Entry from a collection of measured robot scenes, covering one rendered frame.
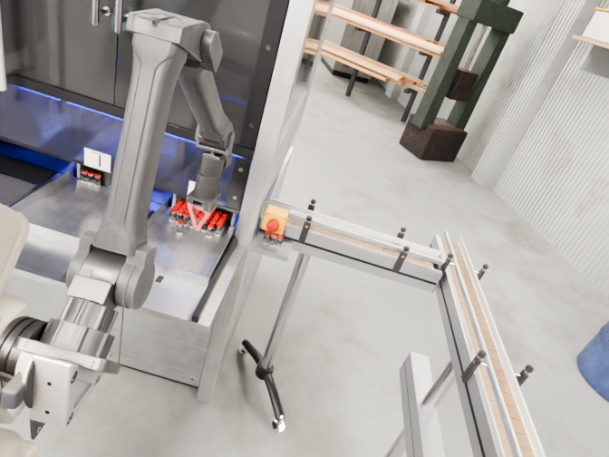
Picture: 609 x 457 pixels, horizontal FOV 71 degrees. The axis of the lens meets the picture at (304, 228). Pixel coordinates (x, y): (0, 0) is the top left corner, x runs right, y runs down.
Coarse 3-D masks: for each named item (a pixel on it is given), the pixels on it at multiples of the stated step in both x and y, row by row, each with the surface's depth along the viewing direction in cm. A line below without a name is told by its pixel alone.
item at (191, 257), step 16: (160, 208) 142; (160, 224) 139; (176, 224) 141; (160, 240) 132; (176, 240) 134; (192, 240) 136; (208, 240) 139; (224, 240) 141; (160, 256) 126; (176, 256) 128; (192, 256) 130; (208, 256) 132; (160, 272) 120; (176, 272) 119; (192, 272) 119; (208, 272) 126
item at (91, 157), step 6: (84, 150) 133; (90, 150) 133; (84, 156) 134; (90, 156) 134; (96, 156) 134; (102, 156) 133; (108, 156) 133; (84, 162) 135; (90, 162) 135; (96, 162) 135; (102, 162) 134; (108, 162) 134; (96, 168) 136; (102, 168) 135; (108, 168) 135
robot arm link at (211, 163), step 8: (208, 152) 105; (216, 152) 105; (200, 160) 104; (208, 160) 102; (216, 160) 103; (224, 160) 105; (200, 168) 104; (208, 168) 103; (216, 168) 104; (208, 176) 104; (216, 176) 105
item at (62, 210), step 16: (64, 176) 142; (48, 192) 136; (64, 192) 139; (80, 192) 141; (96, 192) 144; (16, 208) 123; (32, 208) 128; (48, 208) 130; (64, 208) 132; (80, 208) 134; (96, 208) 137; (32, 224) 117; (48, 224) 124; (64, 224) 126; (80, 224) 128; (96, 224) 130; (64, 240) 119
